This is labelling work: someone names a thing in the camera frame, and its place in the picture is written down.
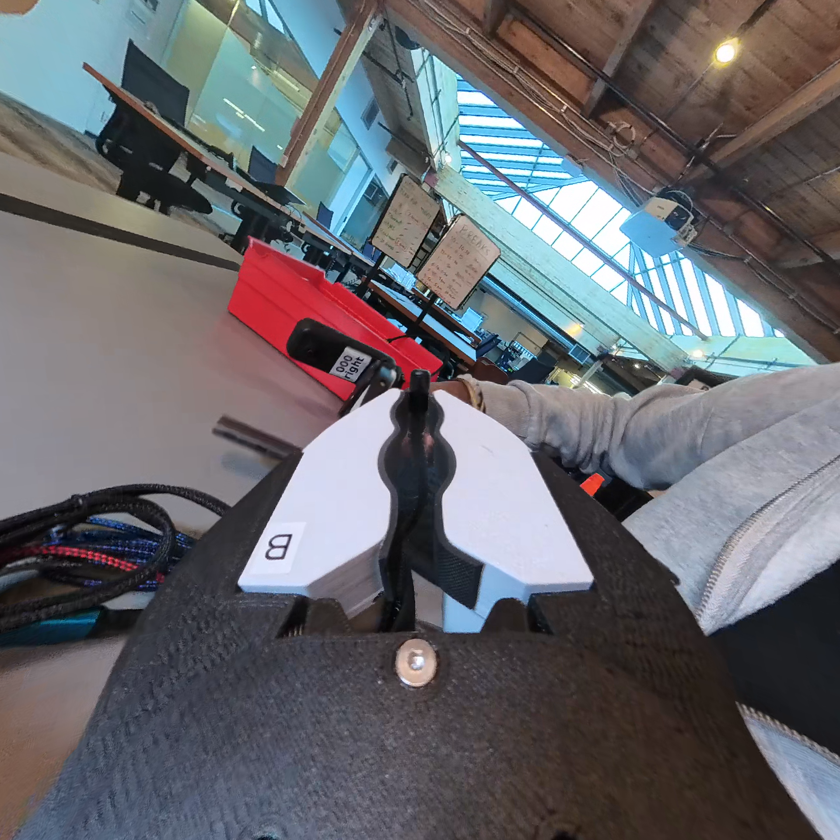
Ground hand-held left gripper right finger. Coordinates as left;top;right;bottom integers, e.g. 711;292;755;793
430;390;596;634

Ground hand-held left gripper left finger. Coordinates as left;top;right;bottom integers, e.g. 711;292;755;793
236;388;411;621

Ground red plastic bin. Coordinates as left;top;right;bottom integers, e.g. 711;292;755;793
226;236;445;403

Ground blue braided cable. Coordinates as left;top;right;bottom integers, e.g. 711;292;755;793
39;515;198;592

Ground person's right forearm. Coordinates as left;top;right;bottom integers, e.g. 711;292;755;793
476;364;840;492

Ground person's right hand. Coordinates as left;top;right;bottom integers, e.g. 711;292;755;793
430;375;487;413

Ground whiteboard with handwriting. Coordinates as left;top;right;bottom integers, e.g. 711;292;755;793
369;172;443;270
415;214;502;312

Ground long wooden desk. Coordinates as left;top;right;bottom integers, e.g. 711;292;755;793
82;62;306;217

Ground black office chair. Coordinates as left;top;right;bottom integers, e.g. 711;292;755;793
97;38;215;216

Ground ceiling projector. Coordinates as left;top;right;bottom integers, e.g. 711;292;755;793
619;189;702;257

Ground thick black braided cable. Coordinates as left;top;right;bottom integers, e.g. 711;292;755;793
0;483;232;634

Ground red braided cable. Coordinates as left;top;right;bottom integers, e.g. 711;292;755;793
13;541;165;588

